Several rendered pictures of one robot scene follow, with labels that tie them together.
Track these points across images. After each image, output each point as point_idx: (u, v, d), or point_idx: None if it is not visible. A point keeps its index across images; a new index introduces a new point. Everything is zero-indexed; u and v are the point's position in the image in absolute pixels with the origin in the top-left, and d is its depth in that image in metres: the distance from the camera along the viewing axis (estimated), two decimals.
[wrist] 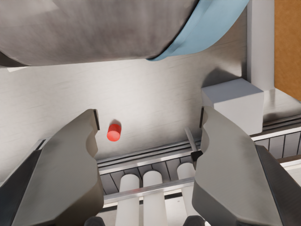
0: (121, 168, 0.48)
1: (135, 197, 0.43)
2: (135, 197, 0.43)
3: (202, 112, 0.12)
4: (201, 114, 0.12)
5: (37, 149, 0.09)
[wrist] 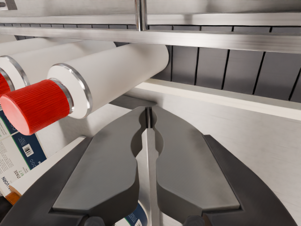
0: (75, 19, 0.33)
1: (54, 45, 0.28)
2: (54, 45, 0.28)
3: (150, 113, 0.12)
4: (150, 115, 0.12)
5: (89, 137, 0.09)
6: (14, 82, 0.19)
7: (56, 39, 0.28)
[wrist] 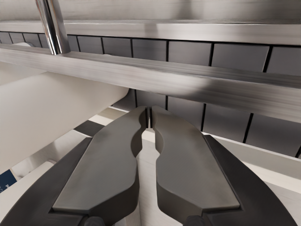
0: (20, 27, 0.26)
1: None
2: None
3: (150, 113, 0.12)
4: (150, 115, 0.12)
5: (89, 137, 0.09)
6: None
7: None
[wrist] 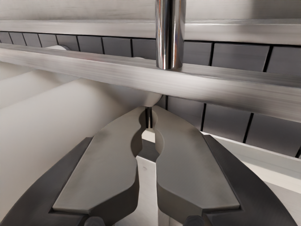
0: (53, 27, 0.22)
1: (12, 71, 0.17)
2: (13, 71, 0.17)
3: (150, 113, 0.12)
4: (150, 115, 0.12)
5: (89, 137, 0.09)
6: None
7: None
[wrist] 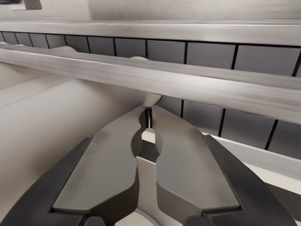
0: (185, 31, 0.15)
1: None
2: None
3: (150, 113, 0.12)
4: (150, 115, 0.12)
5: (89, 137, 0.09)
6: None
7: (34, 71, 0.17)
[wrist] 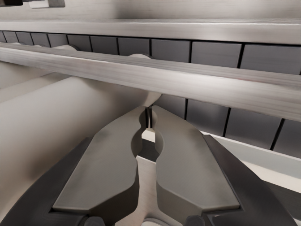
0: (242, 31, 0.13)
1: None
2: None
3: (150, 113, 0.12)
4: (150, 115, 0.12)
5: (89, 137, 0.09)
6: None
7: (36, 74, 0.17)
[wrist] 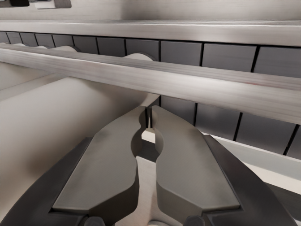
0: (258, 33, 0.12)
1: None
2: None
3: (150, 113, 0.12)
4: (150, 115, 0.12)
5: (89, 137, 0.09)
6: None
7: (37, 76, 0.17)
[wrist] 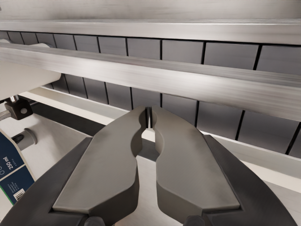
0: (95, 28, 0.19)
1: None
2: None
3: (150, 113, 0.12)
4: (150, 115, 0.12)
5: (89, 137, 0.09)
6: None
7: None
